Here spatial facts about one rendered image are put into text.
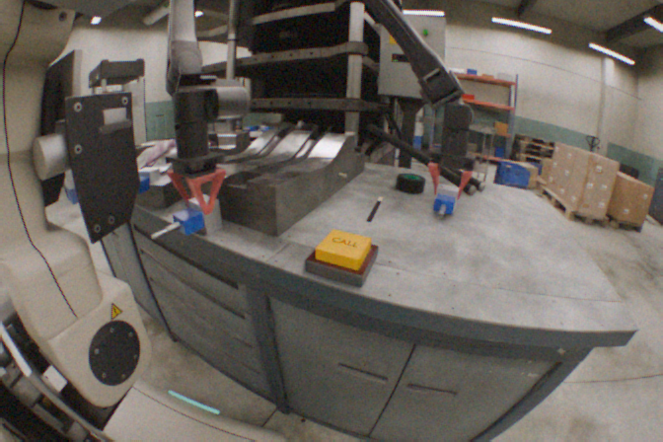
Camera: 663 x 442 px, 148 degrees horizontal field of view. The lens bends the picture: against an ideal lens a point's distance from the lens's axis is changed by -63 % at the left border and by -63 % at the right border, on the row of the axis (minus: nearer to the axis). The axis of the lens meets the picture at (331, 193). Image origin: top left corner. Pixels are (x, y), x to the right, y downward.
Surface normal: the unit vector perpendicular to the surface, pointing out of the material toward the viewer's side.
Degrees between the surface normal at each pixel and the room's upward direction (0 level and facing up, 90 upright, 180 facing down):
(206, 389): 0
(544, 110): 90
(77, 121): 90
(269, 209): 90
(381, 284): 0
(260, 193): 90
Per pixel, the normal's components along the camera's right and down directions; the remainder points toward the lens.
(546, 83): -0.44, 0.29
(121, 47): 0.90, 0.18
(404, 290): 0.04, -0.94
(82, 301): 0.99, 0.07
